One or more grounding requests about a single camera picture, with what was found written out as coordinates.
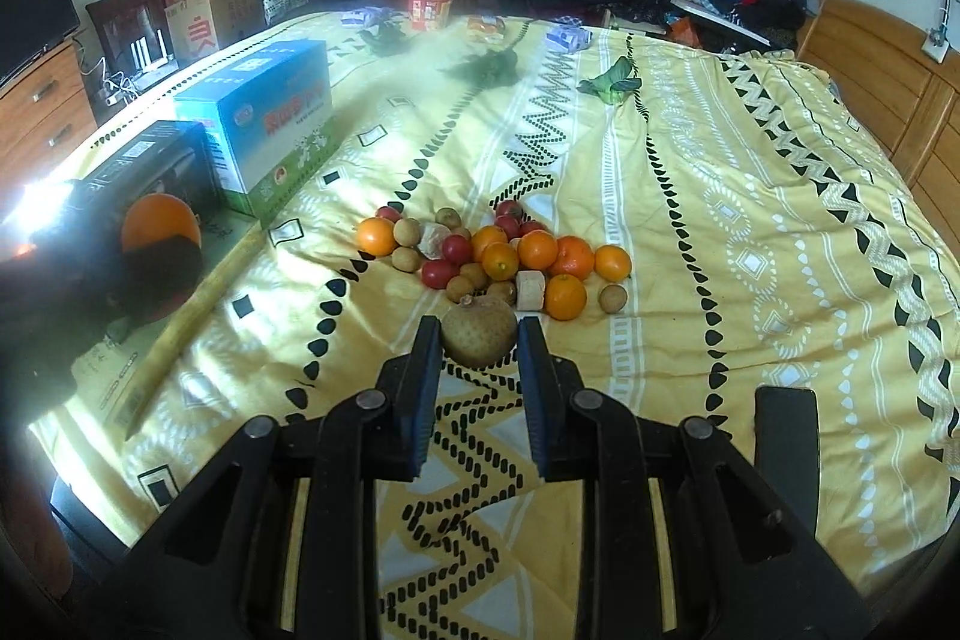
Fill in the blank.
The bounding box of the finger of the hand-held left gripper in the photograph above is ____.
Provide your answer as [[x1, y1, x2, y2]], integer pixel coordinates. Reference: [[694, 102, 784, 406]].
[[124, 233, 205, 322]]

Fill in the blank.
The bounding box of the black carton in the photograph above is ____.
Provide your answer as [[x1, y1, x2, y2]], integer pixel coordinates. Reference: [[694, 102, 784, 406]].
[[71, 119, 222, 221]]

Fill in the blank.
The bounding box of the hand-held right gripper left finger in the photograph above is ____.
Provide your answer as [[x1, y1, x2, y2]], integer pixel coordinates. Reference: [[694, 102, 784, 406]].
[[97, 314, 445, 640]]

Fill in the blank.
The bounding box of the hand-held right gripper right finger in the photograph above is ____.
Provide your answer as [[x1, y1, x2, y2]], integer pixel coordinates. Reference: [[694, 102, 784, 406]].
[[516, 316, 871, 640]]

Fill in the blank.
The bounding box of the pale cardboard box red print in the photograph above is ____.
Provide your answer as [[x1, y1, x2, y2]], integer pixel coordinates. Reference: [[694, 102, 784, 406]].
[[165, 0, 263, 71]]

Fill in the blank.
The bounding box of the wooden headboard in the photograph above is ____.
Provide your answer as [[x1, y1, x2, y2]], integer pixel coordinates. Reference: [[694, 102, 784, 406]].
[[795, 0, 960, 191]]

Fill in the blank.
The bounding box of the white power strip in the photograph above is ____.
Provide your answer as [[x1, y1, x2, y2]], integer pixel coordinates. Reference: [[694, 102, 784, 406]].
[[94, 77, 140, 105]]

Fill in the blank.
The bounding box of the yellow patterned blanket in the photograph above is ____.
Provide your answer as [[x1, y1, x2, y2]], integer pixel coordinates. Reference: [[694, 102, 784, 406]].
[[30, 10, 960, 640]]

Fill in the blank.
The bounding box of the black television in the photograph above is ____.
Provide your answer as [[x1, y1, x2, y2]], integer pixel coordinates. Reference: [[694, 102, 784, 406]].
[[0, 0, 82, 86]]

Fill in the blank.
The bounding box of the blue and green carton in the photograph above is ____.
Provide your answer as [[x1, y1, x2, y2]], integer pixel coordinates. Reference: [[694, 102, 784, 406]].
[[172, 38, 335, 220]]

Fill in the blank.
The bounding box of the single round orange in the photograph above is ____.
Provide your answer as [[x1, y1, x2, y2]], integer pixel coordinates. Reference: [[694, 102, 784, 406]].
[[121, 194, 202, 255]]

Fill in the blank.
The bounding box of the black framed panel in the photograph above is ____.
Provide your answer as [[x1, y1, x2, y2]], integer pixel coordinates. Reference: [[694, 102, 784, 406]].
[[86, 0, 177, 79]]

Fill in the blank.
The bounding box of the flat yellow-green gift box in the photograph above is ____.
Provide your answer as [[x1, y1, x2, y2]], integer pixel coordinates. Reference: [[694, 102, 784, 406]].
[[30, 212, 271, 442]]

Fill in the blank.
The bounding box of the pile of oranges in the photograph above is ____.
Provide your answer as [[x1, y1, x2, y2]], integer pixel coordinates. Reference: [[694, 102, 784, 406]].
[[355, 216, 633, 321]]

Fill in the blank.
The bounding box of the green leafy vegetable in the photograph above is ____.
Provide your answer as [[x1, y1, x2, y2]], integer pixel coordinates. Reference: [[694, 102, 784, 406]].
[[437, 47, 522, 85], [577, 56, 642, 105]]

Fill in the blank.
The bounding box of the white router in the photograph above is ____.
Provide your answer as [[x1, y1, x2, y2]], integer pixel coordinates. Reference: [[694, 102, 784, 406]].
[[129, 29, 170, 75]]

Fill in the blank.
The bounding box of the black flat rectangular device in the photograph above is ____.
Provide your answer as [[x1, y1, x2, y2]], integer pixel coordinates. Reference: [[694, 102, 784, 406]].
[[754, 385, 818, 540]]

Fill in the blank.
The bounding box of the red instant noodle cup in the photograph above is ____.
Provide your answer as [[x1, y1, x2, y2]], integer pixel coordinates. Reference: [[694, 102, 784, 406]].
[[407, 0, 455, 32]]

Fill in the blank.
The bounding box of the orange snack packet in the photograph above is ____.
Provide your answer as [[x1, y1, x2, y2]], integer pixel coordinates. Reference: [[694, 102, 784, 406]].
[[465, 14, 507, 45]]

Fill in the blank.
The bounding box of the wooden dresser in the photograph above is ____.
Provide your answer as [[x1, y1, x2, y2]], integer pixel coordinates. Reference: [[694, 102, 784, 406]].
[[0, 36, 98, 176]]

